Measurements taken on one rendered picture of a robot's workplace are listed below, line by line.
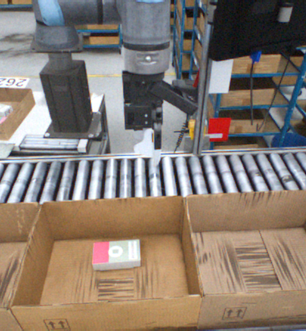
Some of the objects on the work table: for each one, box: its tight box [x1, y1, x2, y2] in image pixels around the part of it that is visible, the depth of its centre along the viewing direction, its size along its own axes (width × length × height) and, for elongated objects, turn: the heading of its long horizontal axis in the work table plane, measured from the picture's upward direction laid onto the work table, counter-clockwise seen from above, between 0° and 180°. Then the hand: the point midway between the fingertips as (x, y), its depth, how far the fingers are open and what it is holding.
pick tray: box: [0, 86, 35, 140], centre depth 170 cm, size 28×38×10 cm
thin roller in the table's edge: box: [21, 144, 78, 149], centre depth 155 cm, size 2×28×2 cm, turn 88°
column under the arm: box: [39, 60, 102, 140], centre depth 158 cm, size 26×26×33 cm
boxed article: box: [0, 102, 13, 117], centre depth 177 cm, size 7×13×4 cm, turn 69°
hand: (157, 154), depth 74 cm, fingers open, 5 cm apart
